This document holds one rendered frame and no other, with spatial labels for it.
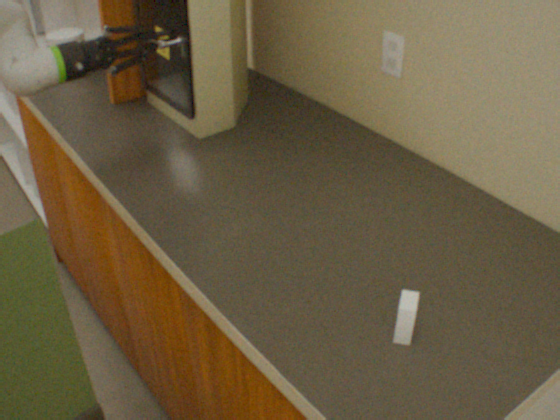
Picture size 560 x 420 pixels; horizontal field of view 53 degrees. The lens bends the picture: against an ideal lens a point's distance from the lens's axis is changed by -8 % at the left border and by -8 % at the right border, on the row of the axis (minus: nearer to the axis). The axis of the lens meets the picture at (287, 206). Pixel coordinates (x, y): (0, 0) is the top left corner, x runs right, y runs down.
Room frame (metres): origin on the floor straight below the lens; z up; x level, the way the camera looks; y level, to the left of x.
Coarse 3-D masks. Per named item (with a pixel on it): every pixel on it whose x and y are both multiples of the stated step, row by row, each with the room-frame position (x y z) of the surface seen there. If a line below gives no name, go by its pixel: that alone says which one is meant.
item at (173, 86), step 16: (144, 0) 1.58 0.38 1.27; (160, 0) 1.50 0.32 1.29; (176, 0) 1.43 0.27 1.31; (144, 16) 1.59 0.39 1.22; (160, 16) 1.51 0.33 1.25; (176, 16) 1.43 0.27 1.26; (176, 32) 1.44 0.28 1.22; (176, 48) 1.44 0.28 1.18; (144, 64) 1.62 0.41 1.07; (160, 64) 1.53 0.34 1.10; (176, 64) 1.45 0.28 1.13; (160, 80) 1.54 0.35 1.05; (176, 80) 1.46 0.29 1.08; (192, 80) 1.40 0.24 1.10; (160, 96) 1.54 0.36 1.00; (176, 96) 1.46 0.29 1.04; (192, 96) 1.40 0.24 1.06; (192, 112) 1.40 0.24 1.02
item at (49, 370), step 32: (32, 224) 0.53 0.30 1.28; (0, 256) 0.50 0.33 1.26; (32, 256) 0.53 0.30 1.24; (0, 288) 0.49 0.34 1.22; (32, 288) 0.52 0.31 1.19; (0, 320) 0.49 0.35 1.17; (32, 320) 0.51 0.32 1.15; (64, 320) 0.54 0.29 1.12; (0, 352) 0.48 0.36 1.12; (32, 352) 0.50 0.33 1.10; (64, 352) 0.53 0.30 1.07; (0, 384) 0.46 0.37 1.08; (32, 384) 0.49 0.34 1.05; (64, 384) 0.52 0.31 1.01; (0, 416) 0.45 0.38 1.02; (32, 416) 0.48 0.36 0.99; (64, 416) 0.51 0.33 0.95
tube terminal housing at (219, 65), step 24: (192, 0) 1.40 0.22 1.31; (216, 0) 1.44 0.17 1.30; (240, 0) 1.59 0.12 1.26; (192, 24) 1.40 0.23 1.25; (216, 24) 1.44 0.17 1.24; (240, 24) 1.58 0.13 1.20; (192, 48) 1.40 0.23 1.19; (216, 48) 1.44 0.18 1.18; (240, 48) 1.57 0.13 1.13; (192, 72) 1.40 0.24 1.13; (216, 72) 1.43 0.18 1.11; (240, 72) 1.56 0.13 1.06; (216, 96) 1.43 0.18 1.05; (240, 96) 1.55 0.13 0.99; (192, 120) 1.42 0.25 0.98; (216, 120) 1.43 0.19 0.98
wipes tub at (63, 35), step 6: (60, 30) 1.96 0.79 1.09; (66, 30) 1.95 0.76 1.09; (72, 30) 1.95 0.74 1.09; (78, 30) 1.95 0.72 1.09; (48, 36) 1.89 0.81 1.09; (54, 36) 1.89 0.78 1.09; (60, 36) 1.89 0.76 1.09; (66, 36) 1.88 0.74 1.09; (72, 36) 1.88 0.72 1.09; (78, 36) 1.90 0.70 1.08; (48, 42) 1.88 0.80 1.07; (54, 42) 1.86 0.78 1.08; (60, 42) 1.86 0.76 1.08; (66, 42) 1.87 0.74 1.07; (78, 42) 1.90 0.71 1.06
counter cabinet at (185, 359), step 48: (48, 144) 1.70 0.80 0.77; (48, 192) 1.86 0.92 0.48; (96, 192) 1.32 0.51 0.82; (96, 240) 1.41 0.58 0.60; (96, 288) 1.53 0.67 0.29; (144, 288) 1.12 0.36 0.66; (144, 336) 1.19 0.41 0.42; (192, 336) 0.92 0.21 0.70; (192, 384) 0.96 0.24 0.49; (240, 384) 0.77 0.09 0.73
